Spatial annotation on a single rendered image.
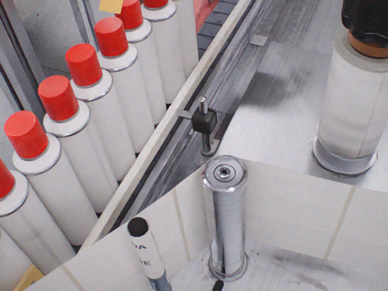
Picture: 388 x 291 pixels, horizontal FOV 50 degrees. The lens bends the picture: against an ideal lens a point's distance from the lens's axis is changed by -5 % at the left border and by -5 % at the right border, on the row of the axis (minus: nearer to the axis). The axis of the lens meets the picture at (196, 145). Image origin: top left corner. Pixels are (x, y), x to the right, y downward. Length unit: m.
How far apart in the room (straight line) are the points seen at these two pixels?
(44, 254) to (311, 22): 0.69
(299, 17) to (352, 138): 0.45
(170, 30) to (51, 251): 0.31
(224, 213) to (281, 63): 0.41
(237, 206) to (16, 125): 0.21
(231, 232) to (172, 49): 0.29
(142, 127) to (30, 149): 0.20
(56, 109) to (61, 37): 0.54
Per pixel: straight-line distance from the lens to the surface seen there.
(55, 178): 0.45
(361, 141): 0.55
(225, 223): 0.39
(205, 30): 0.81
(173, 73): 0.63
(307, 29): 0.91
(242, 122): 0.64
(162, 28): 0.58
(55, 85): 0.44
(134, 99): 0.54
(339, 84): 0.50
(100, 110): 0.49
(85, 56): 0.46
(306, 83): 0.71
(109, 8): 0.53
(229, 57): 0.76
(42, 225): 0.46
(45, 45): 0.96
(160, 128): 0.60
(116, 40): 0.49
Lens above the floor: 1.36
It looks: 51 degrees down
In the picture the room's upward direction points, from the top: 7 degrees counter-clockwise
